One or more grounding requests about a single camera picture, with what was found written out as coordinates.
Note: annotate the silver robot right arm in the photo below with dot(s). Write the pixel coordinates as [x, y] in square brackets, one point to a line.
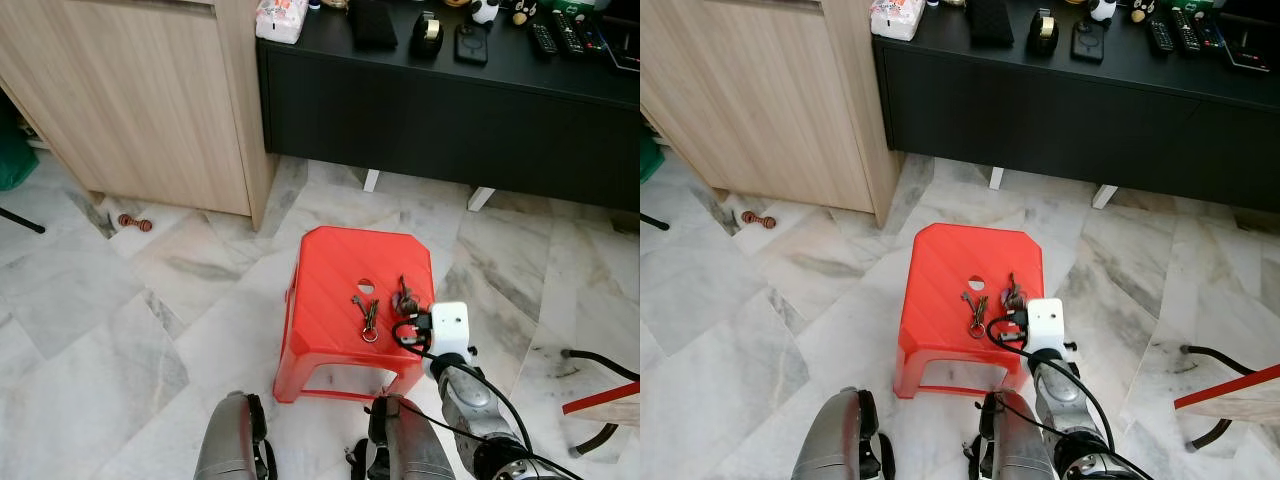
[1062, 400]
[478, 400]

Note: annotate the red plastic stool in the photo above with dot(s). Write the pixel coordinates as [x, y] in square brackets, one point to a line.
[330, 270]
[950, 262]

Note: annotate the white sideboard leg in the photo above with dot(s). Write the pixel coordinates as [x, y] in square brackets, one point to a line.
[996, 178]
[481, 199]
[1104, 197]
[371, 180]

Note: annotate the silver robot right leg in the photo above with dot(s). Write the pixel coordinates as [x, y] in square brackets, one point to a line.
[1012, 445]
[410, 445]

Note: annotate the black sideboard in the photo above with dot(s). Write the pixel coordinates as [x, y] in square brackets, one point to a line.
[450, 120]
[1060, 120]

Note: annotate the black curved furniture leg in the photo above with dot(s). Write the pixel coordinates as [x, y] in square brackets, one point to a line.
[1215, 354]
[600, 358]

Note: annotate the red edged wooden board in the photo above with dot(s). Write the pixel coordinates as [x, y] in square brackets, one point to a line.
[1235, 395]
[610, 402]

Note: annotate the black rod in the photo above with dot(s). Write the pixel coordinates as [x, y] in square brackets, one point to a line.
[20, 219]
[652, 220]

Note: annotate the black tape dispenser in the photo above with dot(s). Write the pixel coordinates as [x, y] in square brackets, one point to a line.
[427, 38]
[1043, 36]

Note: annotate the black flat device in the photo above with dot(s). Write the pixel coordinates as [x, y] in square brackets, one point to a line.
[1087, 43]
[471, 45]

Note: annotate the brown dumbbell toy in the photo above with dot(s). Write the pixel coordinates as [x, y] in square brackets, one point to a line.
[135, 223]
[758, 219]

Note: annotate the black textured pouch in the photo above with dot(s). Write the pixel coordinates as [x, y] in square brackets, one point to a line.
[990, 22]
[372, 25]

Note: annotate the green bag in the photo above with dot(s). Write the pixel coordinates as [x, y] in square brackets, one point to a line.
[649, 160]
[14, 155]

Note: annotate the black remote control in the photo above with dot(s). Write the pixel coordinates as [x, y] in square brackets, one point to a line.
[1209, 30]
[542, 38]
[1160, 36]
[1186, 31]
[569, 33]
[591, 32]

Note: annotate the white panda figure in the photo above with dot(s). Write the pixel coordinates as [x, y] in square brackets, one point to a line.
[485, 10]
[1102, 9]

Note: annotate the white tissue pack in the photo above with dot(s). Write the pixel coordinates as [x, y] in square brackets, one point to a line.
[282, 20]
[897, 18]

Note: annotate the black bear figure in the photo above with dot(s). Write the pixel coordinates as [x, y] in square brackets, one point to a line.
[1141, 11]
[522, 13]

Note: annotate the light wooden cabinet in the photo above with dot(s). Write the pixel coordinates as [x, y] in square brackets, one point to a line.
[130, 90]
[770, 90]

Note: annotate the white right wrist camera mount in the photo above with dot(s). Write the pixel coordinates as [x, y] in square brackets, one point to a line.
[450, 325]
[1046, 322]

